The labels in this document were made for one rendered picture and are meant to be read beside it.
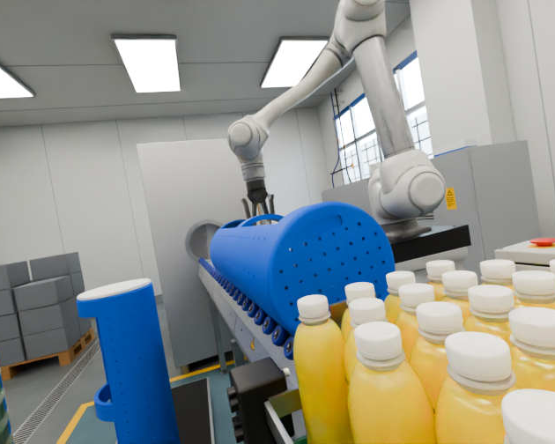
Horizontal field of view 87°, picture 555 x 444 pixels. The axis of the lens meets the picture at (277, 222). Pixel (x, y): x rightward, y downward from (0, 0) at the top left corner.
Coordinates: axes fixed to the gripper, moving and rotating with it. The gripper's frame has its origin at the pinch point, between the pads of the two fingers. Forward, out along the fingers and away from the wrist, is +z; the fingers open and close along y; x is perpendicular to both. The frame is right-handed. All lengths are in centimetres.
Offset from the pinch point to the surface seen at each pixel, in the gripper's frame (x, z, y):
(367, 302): 82, 7, 15
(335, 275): 61, 8, 6
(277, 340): 51, 21, 17
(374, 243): 61, 4, -4
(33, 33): -237, -224, 129
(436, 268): 77, 7, -2
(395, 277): 77, 7, 5
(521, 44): -47, -116, -271
